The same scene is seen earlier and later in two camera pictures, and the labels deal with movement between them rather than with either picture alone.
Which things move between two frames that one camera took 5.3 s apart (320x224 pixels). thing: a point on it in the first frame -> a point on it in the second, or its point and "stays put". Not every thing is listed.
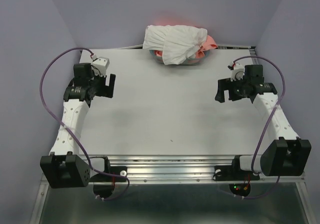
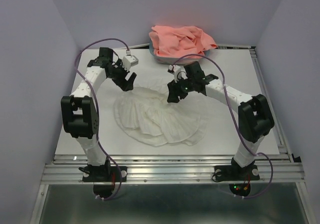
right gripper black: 224,84 -> 174,91
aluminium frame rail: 174,169 stays put
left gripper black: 106,91 -> 125,85
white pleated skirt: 178,43 -> 143,113
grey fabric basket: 190,61 stays put
